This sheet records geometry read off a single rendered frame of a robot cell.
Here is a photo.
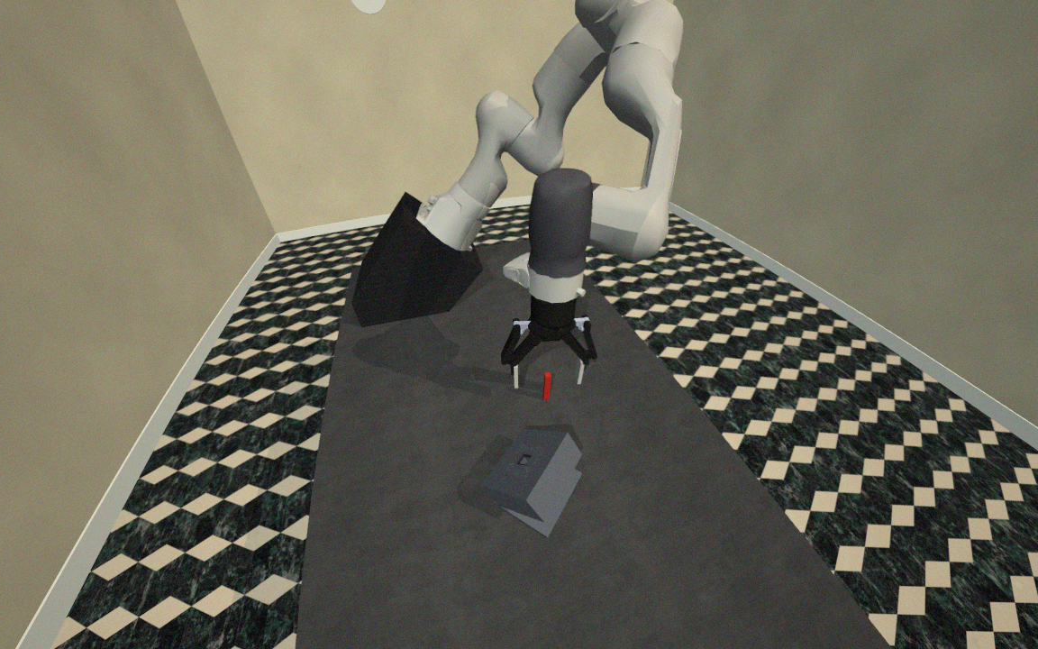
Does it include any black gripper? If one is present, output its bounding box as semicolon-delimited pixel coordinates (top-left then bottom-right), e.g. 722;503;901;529
501;295;597;388

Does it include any grey sloped panel with square hole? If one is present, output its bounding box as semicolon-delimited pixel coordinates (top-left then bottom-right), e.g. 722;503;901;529
481;429;582;538

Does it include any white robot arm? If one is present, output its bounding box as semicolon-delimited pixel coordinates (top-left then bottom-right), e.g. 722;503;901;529
416;0;683;303

